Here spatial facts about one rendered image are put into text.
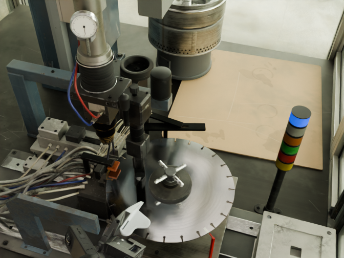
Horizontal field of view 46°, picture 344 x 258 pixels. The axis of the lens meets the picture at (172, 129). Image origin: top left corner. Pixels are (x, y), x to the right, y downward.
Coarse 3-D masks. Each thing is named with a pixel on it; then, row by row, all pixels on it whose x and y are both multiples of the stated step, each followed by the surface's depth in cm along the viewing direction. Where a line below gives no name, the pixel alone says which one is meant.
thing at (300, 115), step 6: (294, 108) 93; (300, 108) 93; (306, 108) 93; (294, 114) 92; (300, 114) 92; (306, 114) 92; (294, 120) 92; (300, 120) 92; (306, 120) 92; (294, 126) 93; (300, 126) 93
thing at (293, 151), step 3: (282, 141) 100; (282, 144) 100; (285, 144) 98; (282, 147) 100; (285, 147) 99; (288, 147) 98; (291, 147) 98; (294, 147) 98; (297, 147) 98; (282, 150) 101; (285, 150) 100; (288, 150) 99; (291, 150) 99; (294, 150) 99; (297, 150) 100; (285, 153) 100; (288, 153) 100; (291, 153) 99; (294, 153) 100
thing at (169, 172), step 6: (162, 162) 102; (168, 168) 100; (174, 168) 100; (180, 168) 101; (168, 174) 99; (174, 174) 99; (156, 180) 98; (162, 180) 99; (168, 180) 100; (174, 180) 100
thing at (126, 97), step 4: (120, 96) 77; (124, 96) 77; (128, 96) 77; (120, 100) 77; (124, 100) 77; (128, 100) 77; (120, 104) 78; (124, 104) 77; (128, 104) 78; (120, 108) 79; (124, 108) 78; (128, 108) 79; (124, 112) 79; (124, 116) 80; (128, 116) 81; (124, 120) 81; (128, 120) 81; (124, 124) 82; (128, 124) 82
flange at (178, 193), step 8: (160, 168) 106; (152, 176) 104; (160, 176) 103; (184, 176) 104; (152, 184) 102; (160, 184) 102; (168, 184) 100; (176, 184) 100; (184, 184) 102; (152, 192) 100; (160, 192) 100; (168, 192) 100; (176, 192) 100; (184, 192) 100; (168, 200) 99; (176, 200) 99
